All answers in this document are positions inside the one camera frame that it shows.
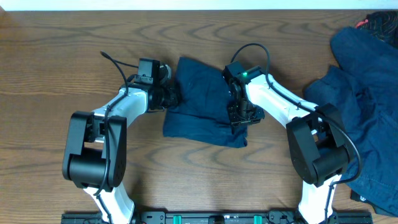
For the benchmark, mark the dark blue clothes pile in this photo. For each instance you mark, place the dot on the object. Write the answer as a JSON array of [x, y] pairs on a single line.
[[364, 89]]

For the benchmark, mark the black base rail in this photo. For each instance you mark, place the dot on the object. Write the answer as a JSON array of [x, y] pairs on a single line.
[[271, 217]]

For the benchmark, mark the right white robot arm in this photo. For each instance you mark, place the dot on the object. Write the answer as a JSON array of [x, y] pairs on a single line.
[[320, 150]]

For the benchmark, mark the black patterned garment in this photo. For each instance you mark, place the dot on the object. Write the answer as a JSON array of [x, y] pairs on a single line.
[[382, 25]]

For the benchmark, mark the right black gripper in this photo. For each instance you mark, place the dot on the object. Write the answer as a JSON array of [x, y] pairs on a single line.
[[235, 119]]

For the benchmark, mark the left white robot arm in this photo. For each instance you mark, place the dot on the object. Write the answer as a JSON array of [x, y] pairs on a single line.
[[96, 149]]

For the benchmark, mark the dark blue shorts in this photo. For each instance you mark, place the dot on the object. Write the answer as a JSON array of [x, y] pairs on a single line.
[[202, 113]]

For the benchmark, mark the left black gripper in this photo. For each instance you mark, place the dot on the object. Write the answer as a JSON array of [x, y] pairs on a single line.
[[175, 90]]

